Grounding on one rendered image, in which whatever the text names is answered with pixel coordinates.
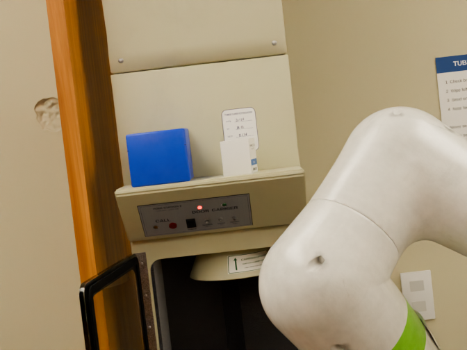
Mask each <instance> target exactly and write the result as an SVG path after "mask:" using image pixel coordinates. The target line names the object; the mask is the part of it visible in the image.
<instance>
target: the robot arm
mask: <svg viewBox="0 0 467 350"><path fill-rule="evenodd" d="M421 240H429V241H433V242H435V243H438V244H440V245H442V246H444V247H447V248H449V249H451V250H453V251H455V252H457V253H460V254H461V255H463V256H465V257H467V139H466V138H464V137H462V136H461V135H460V134H458V133H457V132H455V131H454V130H452V129H451V128H450V127H448V126H447V125H445V124H444V123H443V122H441V121H440V120H438V119H437V118H435V117H434V116H433V115H431V114H429V113H428V112H425V111H423V110H419V109H417V108H410V107H402V106H400V107H392V108H386V109H383V110H379V111H377V112H375V113H373V114H371V115H370V116H368V117H367V118H365V119H364V120H363V121H362V122H361V123H360V124H359V125H358V126H357V127H356V128H355V129H354V130H353V131H352V133H351V134H350V136H349V138H348V139H347V142H346V143H345V146H344V147H343V149H342V151H341V153H340V154H339V156H338V158H337V159H336V162H335V163H334V165H333V166H332V168H331V169H330V171H329V173H328V175H327V176H326V177H325V179H324V181H323V182H322V183H321V185H320V187H319V188H318V189H317V191H316V193H315V194H314V195H313V197H312V198H311V200H310V202H309V203H308V204H307V205H306V206H305V208H304V209H303V210H302V211H301V213H300V214H299V215H298V216H297V217H296V218H295V219H294V221H293V222H292V223H291V224H290V226H289V227H288V228H287V229H286V230H285V231H284V232H283V234H282V235H281V236H280V237H279V239H278V240H277V241H276V242H275V243H274V244H273V245H272V247H271V248H270V250H269V252H268V253H267V255H266V257H265V259H264V260H263V263H262V265H261V270H260V273H259V295H260V299H261V303H262V306H263V309H264V311H265V313H266V315H267V316H268V318H269V319H270V321H271V322H272V323H273V324H274V325H275V327H276V328H277V329H278V330H279V331H281V332H282V333H283V334H284V335H285V336H286V337H287V338H288V339H289V340H290V341H291V342H292V343H293V344H294V345H295V346H296V347H297V348H298V349H299V350H441V348H440V346H439V345H438V343H437V341H436V340H435V338H434V336H433V335H432V333H431V331H430V329H429V328H428V326H427V324H426V322H425V320H424V319H423V317H422V315H421V314H420V313H419V312H418V311H416V310H414V309H413V308H412V307H411V306H410V304H409V303H408V301H407V300H406V299H405V297H404V296H403V294H402V293H401V291H399V289H398V287H397V286H396V285H395V284H394V282H393V281H392V280H391V274H392V273H393V270H394V269H395V266H396V264H397V262H398V260H399V259H400V257H401V255H402V254H403V252H404V250H405V249H406V248H407V247H408V246H409V245H411V244H413V243H414V242H417V241H421Z"/></svg>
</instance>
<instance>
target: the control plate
mask: <svg viewBox="0 0 467 350"><path fill-rule="evenodd" d="M222 203H227V206H225V207H222V206H221V204H222ZM198 206H203V208H202V209H201V210H199V209H197V207H198ZM137 207H138V212H139V215H140V220H141V223H142V227H143V231H144V233H145V237H151V236H157V235H169V234H176V233H188V232H195V231H207V230H213V229H220V228H232V227H239V226H251V225H253V222H252V211H251V204H250V198H249V194H237V195H230V196H223V197H212V198H205V199H193V200H187V201H175V202H168V203H156V204H149V205H143V206H137ZM233 216H236V217H237V219H236V220H233V219H232V217H233ZM220 217H221V218H223V220H222V221H221V222H220V221H218V218H220ZM186 219H195V222H196V226H197V227H194V228H188V227H187V223H186ZM205 219H209V223H206V222H205V221H204V220H205ZM170 223H176V224H177V227H176V228H170V227H169V224H170ZM155 225H157V226H159V228H158V229H154V228H153V226H155Z"/></svg>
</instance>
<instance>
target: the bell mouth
mask: <svg viewBox="0 0 467 350"><path fill-rule="evenodd" d="M269 250H270V247H264V248H258V249H246V250H239V251H227V252H220V253H208V254H202V255H196V257H195V261H194V264H193V266H192V271H191V273H190V277H191V278H192V279H194V280H198V281H228V280H235V279H241V278H250V277H254V276H259V273H260V270H261V265H262V263H263V260H264V259H265V257H266V255H267V253H268V252H269Z"/></svg>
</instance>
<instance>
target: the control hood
mask: <svg viewBox="0 0 467 350"><path fill-rule="evenodd" d="M237 194H249V198H250V204H251V211H252V222H253V225H251V226H239V227H232V228H220V229H213V230H207V231H195V232H188V233H176V234H169V235H157V236H151V237H145V233H144V231H143V227H142V223H141V220H140V215H139V212H138V207H137V206H143V205H149V204H156V203H168V202H175V201H187V200H193V199H205V198H212V197H223V196H230V195H237ZM115 198H116V201H117V205H118V208H119V210H120V214H121V218H122V221H123V225H124V229H125V231H126V236H127V238H128V240H129V241H130V242H135V241H141V240H153V239H160V238H172V237H179V236H185V235H197V234H204V233H216V232H223V231H234V230H241V229H248V228H260V227H266V226H278V225H285V224H291V223H292V222H293V221H294V219H295V218H296V217H297V216H298V215H299V214H300V213H301V211H302V210H303V209H304V208H305V206H306V182H305V171H304V170H303V169H302V168H301V167H300V166H295V167H284V168H277V169H265V170H258V171H257V172H255V173H253V174H243V175H235V176H224V174H222V175H215V176H203V177H197V178H192V179H191V180H190V181H187V182H180V183H168V184H162V185H150V186H144V187H132V186H131V185H125V186H123V187H121V188H119V189H117V190H116V191H115Z"/></svg>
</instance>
